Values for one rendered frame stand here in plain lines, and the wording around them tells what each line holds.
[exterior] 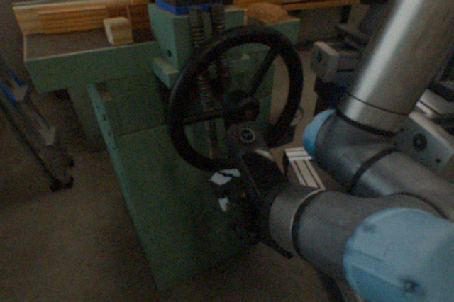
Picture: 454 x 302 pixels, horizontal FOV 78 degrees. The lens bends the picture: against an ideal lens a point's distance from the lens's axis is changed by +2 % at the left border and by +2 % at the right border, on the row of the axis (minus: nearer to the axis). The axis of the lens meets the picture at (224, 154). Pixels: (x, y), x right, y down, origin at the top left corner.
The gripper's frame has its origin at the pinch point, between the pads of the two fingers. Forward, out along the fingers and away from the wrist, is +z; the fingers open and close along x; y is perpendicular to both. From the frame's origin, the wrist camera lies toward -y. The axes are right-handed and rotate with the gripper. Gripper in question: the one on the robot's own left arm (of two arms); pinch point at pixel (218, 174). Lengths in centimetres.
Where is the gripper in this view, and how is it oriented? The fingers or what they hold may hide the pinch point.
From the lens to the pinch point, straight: 49.7
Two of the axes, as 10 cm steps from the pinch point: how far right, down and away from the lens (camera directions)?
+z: -4.3, -0.7, 9.0
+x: 8.7, -3.0, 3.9
